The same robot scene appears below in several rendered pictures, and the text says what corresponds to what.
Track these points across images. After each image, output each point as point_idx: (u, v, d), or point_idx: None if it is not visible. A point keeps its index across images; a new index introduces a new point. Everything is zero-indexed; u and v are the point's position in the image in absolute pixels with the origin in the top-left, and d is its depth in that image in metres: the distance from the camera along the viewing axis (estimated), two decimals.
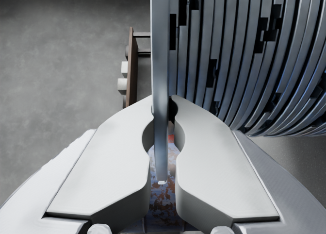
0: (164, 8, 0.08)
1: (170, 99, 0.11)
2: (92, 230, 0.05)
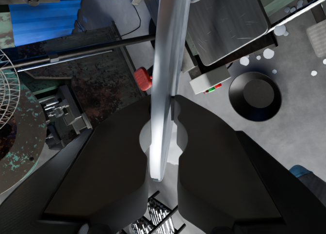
0: (172, 8, 0.08)
1: (173, 99, 0.11)
2: (92, 230, 0.05)
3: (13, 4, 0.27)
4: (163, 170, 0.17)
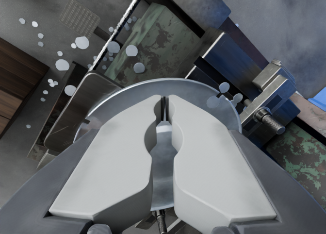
0: None
1: (167, 99, 0.11)
2: (92, 230, 0.05)
3: None
4: (91, 120, 0.28)
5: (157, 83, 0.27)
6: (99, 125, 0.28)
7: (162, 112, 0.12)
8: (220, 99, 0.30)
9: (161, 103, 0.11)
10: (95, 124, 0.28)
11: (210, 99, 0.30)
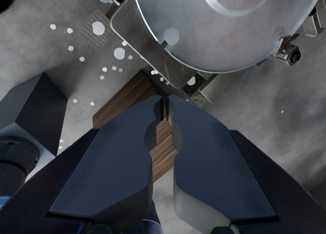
0: None
1: (167, 99, 0.11)
2: (92, 230, 0.05)
3: None
4: (277, 40, 0.32)
5: (220, 67, 0.31)
6: (276, 32, 0.31)
7: (162, 112, 0.12)
8: (163, 38, 0.26)
9: (161, 103, 0.11)
10: (277, 35, 0.31)
11: (174, 41, 0.26)
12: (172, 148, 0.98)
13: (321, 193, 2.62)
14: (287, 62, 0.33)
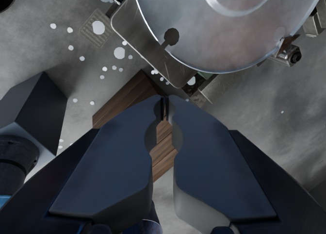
0: None
1: (167, 99, 0.11)
2: (92, 230, 0.05)
3: None
4: None
5: None
6: None
7: (162, 112, 0.12)
8: (278, 41, 0.31)
9: (161, 103, 0.11)
10: None
11: (283, 31, 0.31)
12: (172, 148, 0.98)
13: (320, 193, 2.62)
14: (287, 62, 0.33)
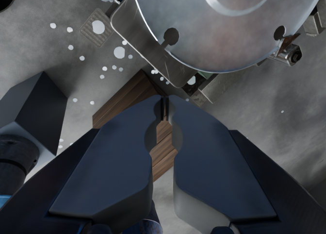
0: None
1: (167, 99, 0.11)
2: (92, 230, 0.05)
3: None
4: None
5: None
6: None
7: (162, 112, 0.12)
8: None
9: (161, 103, 0.11)
10: None
11: None
12: (172, 148, 0.98)
13: (320, 193, 2.62)
14: (288, 61, 0.33)
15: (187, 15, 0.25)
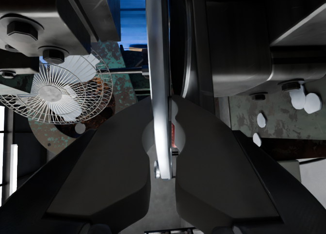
0: None
1: (170, 99, 0.11)
2: (92, 230, 0.05)
3: None
4: None
5: None
6: None
7: None
8: None
9: None
10: None
11: None
12: None
13: None
14: None
15: None
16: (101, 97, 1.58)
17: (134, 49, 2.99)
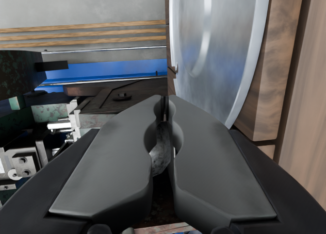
0: None
1: (167, 99, 0.11)
2: (92, 230, 0.05)
3: (0, 190, 0.84)
4: None
5: (172, 6, 0.35)
6: None
7: (162, 112, 0.12)
8: None
9: (161, 103, 0.11)
10: None
11: None
12: None
13: None
14: (47, 127, 0.77)
15: (203, 98, 0.22)
16: None
17: None
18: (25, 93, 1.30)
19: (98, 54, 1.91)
